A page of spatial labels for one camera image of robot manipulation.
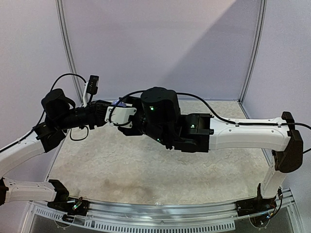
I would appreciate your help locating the right aluminium corner post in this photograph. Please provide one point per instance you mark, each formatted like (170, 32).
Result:
(254, 51)

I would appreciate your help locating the aluminium front rail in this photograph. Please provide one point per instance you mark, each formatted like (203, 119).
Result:
(109, 217)

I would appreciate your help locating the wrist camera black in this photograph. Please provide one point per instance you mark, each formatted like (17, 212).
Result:
(91, 89)
(120, 116)

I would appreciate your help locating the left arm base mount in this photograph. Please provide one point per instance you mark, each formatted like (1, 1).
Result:
(72, 206)

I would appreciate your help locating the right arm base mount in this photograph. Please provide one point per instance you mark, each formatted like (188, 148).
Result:
(258, 204)

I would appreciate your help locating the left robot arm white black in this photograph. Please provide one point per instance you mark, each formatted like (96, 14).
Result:
(61, 114)

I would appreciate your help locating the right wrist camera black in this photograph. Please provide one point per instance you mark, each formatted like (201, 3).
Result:
(120, 116)

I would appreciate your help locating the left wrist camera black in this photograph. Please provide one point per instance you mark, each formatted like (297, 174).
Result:
(91, 89)

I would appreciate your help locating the lavender earbud charging case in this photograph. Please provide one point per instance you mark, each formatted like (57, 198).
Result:
(119, 104)

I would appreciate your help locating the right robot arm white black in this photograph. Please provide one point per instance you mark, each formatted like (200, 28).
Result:
(156, 113)

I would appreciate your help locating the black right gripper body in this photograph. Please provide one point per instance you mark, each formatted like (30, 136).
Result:
(129, 115)

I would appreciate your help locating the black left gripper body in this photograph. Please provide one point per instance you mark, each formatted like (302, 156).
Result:
(92, 115)

